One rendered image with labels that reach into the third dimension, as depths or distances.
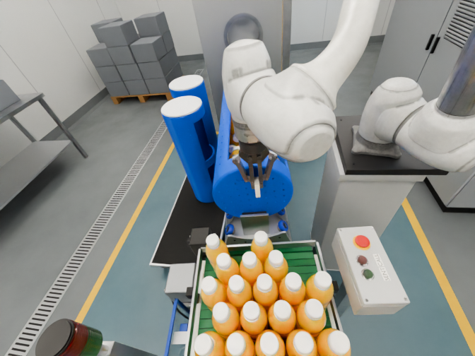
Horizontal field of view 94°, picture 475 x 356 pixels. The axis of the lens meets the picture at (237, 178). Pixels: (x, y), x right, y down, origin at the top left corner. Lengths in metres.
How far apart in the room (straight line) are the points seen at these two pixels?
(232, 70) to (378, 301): 0.59
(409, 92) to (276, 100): 0.66
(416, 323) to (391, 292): 1.26
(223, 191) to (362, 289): 0.47
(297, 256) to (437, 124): 0.59
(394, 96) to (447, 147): 0.23
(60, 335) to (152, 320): 1.37
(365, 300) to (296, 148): 0.43
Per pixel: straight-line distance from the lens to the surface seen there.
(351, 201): 1.18
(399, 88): 0.96
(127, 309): 2.03
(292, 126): 0.32
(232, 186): 0.74
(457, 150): 0.89
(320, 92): 0.36
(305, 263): 0.87
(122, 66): 4.54
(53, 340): 0.58
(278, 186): 0.75
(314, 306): 0.61
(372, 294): 0.66
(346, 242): 0.70
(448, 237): 2.35
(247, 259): 0.65
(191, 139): 1.56
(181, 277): 0.95
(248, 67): 0.45
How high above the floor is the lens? 1.69
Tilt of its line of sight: 45 degrees down
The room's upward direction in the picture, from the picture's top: 10 degrees counter-clockwise
